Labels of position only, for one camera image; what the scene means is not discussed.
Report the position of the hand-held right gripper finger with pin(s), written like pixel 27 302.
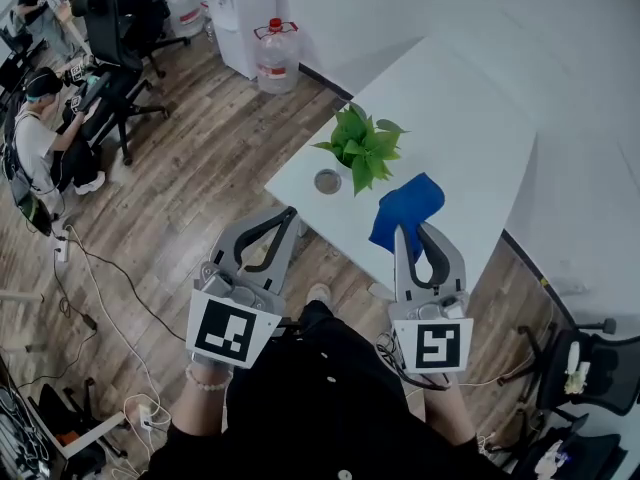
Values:
pixel 402 263
pixel 450 263

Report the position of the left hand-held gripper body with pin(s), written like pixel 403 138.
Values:
pixel 225 328

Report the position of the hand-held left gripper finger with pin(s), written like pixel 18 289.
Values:
pixel 231 238
pixel 282 253

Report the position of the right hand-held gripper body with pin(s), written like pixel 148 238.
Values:
pixel 437 340

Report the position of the blue cloth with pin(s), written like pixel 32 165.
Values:
pixel 407 208

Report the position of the green potted plant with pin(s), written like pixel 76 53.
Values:
pixel 364 150

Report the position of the person's right forearm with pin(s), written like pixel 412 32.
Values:
pixel 450 413

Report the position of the person's left forearm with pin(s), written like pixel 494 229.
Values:
pixel 197 408

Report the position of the person's light shoe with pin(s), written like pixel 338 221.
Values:
pixel 319 294

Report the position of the round metal dish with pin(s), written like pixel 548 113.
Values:
pixel 327 181

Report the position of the white power strip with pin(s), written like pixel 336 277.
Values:
pixel 62 249
pixel 145 417

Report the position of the person's black garment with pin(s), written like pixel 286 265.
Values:
pixel 320 403

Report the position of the black power adapter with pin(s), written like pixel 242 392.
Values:
pixel 90 322

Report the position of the white object on chair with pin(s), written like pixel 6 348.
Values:
pixel 576 368

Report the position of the black office chair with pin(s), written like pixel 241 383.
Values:
pixel 585 455
pixel 600 368
pixel 112 63
pixel 142 3

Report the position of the white desk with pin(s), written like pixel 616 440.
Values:
pixel 90 433

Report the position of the clear water jug red cap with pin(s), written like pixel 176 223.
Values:
pixel 276 58

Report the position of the black and green backpack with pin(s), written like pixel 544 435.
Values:
pixel 35 213

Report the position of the white water dispenser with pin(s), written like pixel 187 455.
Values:
pixel 239 13

